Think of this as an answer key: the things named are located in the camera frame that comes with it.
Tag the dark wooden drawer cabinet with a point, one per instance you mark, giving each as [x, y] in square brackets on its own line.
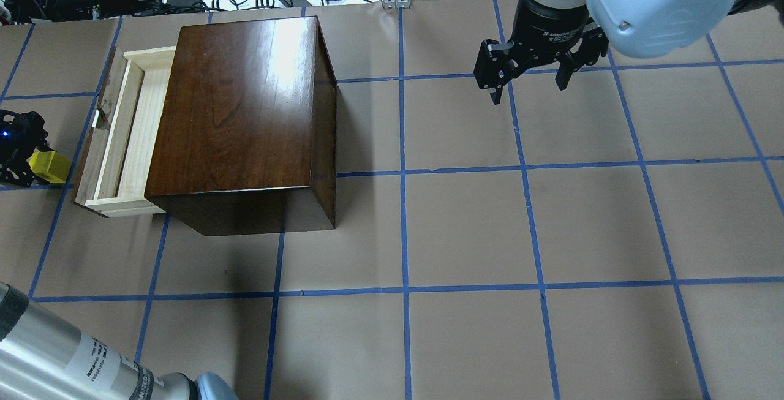
[247, 137]

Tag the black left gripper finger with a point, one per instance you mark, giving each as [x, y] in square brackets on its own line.
[17, 173]

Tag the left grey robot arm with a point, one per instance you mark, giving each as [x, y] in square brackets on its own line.
[46, 357]

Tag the yellow block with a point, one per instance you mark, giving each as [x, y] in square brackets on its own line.
[50, 167]

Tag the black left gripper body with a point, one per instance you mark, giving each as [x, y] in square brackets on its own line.
[13, 167]

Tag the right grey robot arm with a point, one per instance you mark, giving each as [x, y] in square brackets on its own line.
[645, 29]

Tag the light wood drawer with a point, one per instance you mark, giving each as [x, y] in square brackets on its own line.
[114, 164]

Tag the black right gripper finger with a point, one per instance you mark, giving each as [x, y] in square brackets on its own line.
[498, 64]
[594, 44]

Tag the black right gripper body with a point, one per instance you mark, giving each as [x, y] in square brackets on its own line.
[549, 31]

